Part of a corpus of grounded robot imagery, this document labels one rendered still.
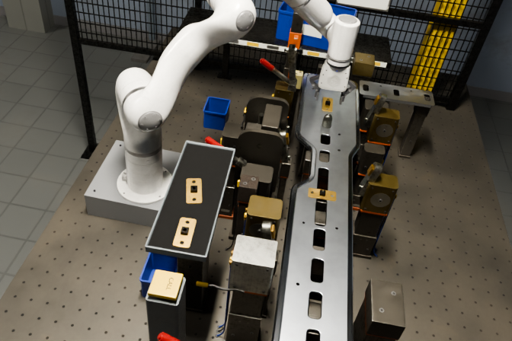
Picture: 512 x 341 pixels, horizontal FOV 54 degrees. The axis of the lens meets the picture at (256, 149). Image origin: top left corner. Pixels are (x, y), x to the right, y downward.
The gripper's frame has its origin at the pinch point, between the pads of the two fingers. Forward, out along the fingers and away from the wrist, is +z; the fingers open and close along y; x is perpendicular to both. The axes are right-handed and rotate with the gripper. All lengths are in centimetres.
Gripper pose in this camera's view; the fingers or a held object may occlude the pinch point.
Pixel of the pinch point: (328, 98)
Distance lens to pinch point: 185.7
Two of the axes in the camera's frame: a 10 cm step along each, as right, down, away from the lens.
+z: -1.0, 7.4, 6.6
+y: 9.9, 1.7, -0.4
